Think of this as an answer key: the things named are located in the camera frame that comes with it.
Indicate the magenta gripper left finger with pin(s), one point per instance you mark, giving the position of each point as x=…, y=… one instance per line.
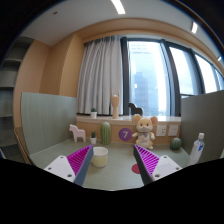
x=74, y=167

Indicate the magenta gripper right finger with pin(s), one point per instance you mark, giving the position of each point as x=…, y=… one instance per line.
x=153, y=167

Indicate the clear plastic water bottle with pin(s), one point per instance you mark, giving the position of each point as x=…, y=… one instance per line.
x=197, y=150

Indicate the red round coaster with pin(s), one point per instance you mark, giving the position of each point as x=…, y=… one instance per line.
x=135, y=169

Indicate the pale yellow paper cup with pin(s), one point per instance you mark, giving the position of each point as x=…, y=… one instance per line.
x=100, y=157

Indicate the beige plush mouse toy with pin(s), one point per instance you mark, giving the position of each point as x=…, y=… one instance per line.
x=144, y=135

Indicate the small potted plant on table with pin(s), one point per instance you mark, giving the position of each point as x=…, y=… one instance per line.
x=93, y=137

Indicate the pink wooden horse figure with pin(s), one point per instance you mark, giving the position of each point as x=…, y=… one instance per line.
x=77, y=133

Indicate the round green ceramic cactus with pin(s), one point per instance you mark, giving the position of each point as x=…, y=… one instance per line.
x=175, y=144

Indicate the purple round number seven sign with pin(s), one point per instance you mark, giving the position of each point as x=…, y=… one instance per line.
x=125, y=134

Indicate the tall green ceramic cactus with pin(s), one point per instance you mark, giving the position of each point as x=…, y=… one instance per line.
x=105, y=133

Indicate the small potted plant on sill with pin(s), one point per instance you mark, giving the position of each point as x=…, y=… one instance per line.
x=93, y=113

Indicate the black horse figure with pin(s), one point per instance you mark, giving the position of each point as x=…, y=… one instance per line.
x=135, y=109

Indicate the left green partition panel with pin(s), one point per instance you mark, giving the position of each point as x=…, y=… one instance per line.
x=46, y=119

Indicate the green partition panel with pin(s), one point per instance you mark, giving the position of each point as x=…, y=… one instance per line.
x=46, y=119
x=204, y=114

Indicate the wooden hand sculpture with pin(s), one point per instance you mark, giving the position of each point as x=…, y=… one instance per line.
x=115, y=101

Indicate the grey shelf unit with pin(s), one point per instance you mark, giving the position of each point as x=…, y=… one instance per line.
x=9, y=69

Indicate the right green partition panel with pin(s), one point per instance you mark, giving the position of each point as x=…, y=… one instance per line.
x=204, y=114

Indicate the grey curtain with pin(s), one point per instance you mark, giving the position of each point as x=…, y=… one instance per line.
x=100, y=73

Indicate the left white wall socket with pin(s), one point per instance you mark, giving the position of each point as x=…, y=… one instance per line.
x=161, y=130

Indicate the white wall socket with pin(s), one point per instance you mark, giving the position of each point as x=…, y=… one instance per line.
x=173, y=130
x=161, y=130

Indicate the right white wall socket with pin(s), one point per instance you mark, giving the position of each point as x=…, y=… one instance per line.
x=173, y=130

